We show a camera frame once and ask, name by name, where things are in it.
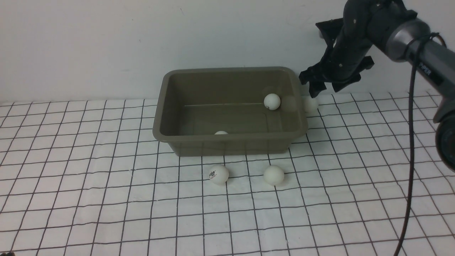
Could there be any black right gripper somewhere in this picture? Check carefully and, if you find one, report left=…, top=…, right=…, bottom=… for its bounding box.
left=299, top=0, right=374, bottom=98

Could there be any white ball with logo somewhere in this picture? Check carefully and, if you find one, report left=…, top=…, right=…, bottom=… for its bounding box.
left=209, top=164, right=229, bottom=185

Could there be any olive plastic storage bin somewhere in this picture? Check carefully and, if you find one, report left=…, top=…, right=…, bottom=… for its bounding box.
left=153, top=66, right=309, bottom=157

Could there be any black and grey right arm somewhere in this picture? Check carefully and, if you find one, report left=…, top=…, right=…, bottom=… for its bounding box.
left=299, top=0, right=455, bottom=170

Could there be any plain white table-tennis ball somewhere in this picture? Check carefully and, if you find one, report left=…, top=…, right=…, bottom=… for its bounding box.
left=263, top=165, right=285, bottom=186

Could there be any white grid-pattern tablecloth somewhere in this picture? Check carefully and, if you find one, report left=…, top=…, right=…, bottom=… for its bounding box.
left=0, top=90, right=455, bottom=256

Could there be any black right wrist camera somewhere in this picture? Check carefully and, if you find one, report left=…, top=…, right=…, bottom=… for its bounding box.
left=315, top=18, right=343, bottom=47

